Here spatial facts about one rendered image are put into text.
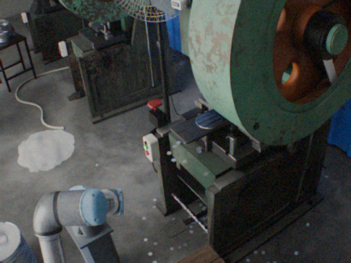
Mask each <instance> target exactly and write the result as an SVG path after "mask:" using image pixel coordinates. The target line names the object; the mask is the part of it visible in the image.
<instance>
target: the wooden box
mask: <svg viewBox="0 0 351 263"><path fill-rule="evenodd" d="M175 263H225V262H224V260H223V259H221V258H220V257H219V256H218V254H217V252H215V251H214V249H212V248H211V247H210V245H209V244H206V245H205V246H203V247H201V248H200V249H198V250H197V251H195V252H193V253H191V254H189V255H188V256H186V257H185V258H183V259H181V260H180V261H178V262H175Z"/></svg>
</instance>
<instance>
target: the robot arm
mask: <svg viewBox="0 0 351 263"><path fill-rule="evenodd" d="M120 214H122V215H123V214H124V206H123V193H122V189H121V188H115V189H108V190H107V189H101V190H100V189H94V188H90V189H88V190H87V189H86V188H85V187H84V186H82V185H77V186H75V187H72V188H71V189H69V190H64V191H58V190H56V191H52V192H50V193H47V194H46V195H45V196H44V197H42V199H41V200H40V201H39V202H38V205H37V206H36V210H35V211H34V216H33V218H34V219H33V225H34V234H35V235H36V236H38V237H39V242H40V247H41V250H42V255H43V258H44V262H45V263H66V260H65V253H64V251H63V243H62V241H61V232H62V230H63V228H62V227H63V226H67V227H69V226H72V230H73V232H74V234H75V235H76V236H77V237H79V238H81V239H90V238H92V237H95V236H96V235H97V234H99V233H100V232H101V230H102V227H103V223H105V220H106V217H109V216H112V215H120Z"/></svg>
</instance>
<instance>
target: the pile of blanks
mask: <svg viewBox="0 0 351 263"><path fill-rule="evenodd" d="M35 257H36V256H35V255H34V253H33V251H32V250H31V248H30V246H29V245H28V243H27V241H26V240H25V239H24V237H23V235H22V234H21V240H20V242H19V246H18V248H17V249H16V251H15V252H14V254H13V255H11V256H10V257H8V259H6V260H4V261H2V262H0V263H37V261H36V258H35Z"/></svg>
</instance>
